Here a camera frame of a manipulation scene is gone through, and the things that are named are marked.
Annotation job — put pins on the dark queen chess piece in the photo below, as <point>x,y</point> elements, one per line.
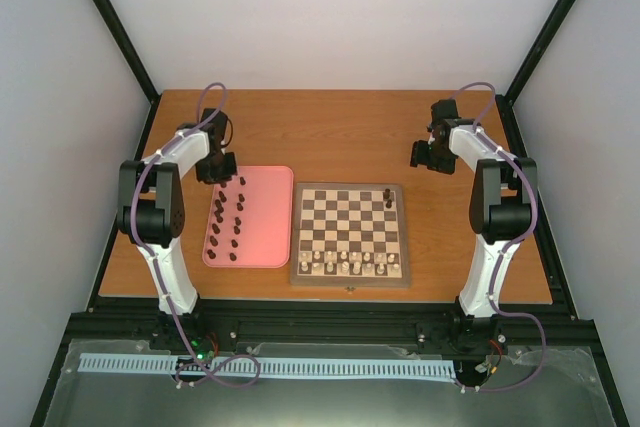
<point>219,205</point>

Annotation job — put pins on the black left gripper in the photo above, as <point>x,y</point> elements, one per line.
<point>226,176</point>

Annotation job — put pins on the black aluminium frame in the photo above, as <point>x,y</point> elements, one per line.
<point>342,322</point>

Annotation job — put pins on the light blue cable duct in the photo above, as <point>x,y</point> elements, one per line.
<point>272,367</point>

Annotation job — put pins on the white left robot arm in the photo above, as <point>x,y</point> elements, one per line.
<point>151,209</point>

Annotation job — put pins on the wooden chess board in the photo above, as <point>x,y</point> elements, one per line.
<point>349,217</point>

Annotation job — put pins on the grey metal base plate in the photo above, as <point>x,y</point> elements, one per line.
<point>558,388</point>

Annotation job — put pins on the pink plastic tray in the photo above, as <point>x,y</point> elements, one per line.
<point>265,238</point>

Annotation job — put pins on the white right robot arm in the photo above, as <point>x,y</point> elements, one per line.
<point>503,208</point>

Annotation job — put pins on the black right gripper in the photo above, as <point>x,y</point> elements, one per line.
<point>418,158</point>

